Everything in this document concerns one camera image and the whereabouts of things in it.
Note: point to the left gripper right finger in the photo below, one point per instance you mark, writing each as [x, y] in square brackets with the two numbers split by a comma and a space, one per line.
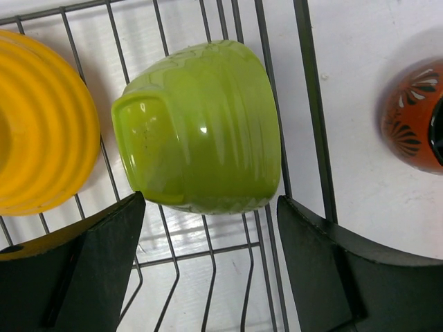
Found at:
[342, 281]

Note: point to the yellow ribbed bowl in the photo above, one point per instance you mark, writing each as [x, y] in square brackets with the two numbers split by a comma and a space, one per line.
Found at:
[50, 131]

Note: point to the white square bowl green outside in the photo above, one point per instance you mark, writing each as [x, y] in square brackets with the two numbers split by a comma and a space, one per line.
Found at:
[198, 131]

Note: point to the dark brown ceramic mug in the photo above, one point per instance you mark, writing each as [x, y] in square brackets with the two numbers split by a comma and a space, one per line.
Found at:
[411, 117]

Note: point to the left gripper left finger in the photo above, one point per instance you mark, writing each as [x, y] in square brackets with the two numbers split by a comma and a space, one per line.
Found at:
[75, 278]

